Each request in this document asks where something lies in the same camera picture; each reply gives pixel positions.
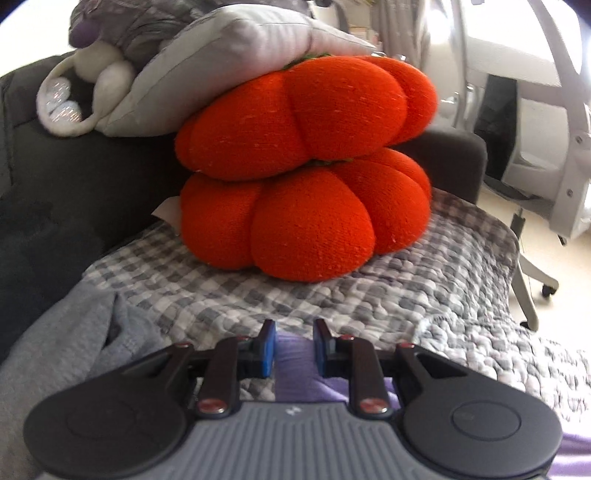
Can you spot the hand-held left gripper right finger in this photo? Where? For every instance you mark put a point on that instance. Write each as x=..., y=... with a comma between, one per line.
x=321, y=348

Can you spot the purple shirt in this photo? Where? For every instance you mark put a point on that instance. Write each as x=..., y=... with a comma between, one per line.
x=295, y=369

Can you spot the light grey pillow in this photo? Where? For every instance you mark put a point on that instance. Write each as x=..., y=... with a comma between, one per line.
x=221, y=60

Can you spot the white plush toy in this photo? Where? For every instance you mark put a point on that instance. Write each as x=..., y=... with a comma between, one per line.
x=101, y=78

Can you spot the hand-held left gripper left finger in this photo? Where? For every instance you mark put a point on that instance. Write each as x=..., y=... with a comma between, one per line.
x=267, y=350

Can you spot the grey checked quilted blanket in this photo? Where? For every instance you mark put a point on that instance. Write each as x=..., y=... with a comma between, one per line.
x=392, y=295

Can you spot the white office chair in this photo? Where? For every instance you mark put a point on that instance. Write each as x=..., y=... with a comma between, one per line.
x=554, y=138

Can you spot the grey purple plush toy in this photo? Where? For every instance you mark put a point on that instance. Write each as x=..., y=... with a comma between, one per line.
x=138, y=23

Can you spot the patterned beige curtain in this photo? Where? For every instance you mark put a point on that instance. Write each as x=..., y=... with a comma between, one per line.
x=401, y=27

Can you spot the grey sweatshirt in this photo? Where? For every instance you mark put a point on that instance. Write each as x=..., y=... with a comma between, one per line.
x=55, y=350

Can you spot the orange pumpkin cushion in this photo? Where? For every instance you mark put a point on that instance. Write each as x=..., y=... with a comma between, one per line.
x=314, y=221
x=323, y=106

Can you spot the dark cloth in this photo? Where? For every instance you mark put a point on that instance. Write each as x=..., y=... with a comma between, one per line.
x=41, y=277

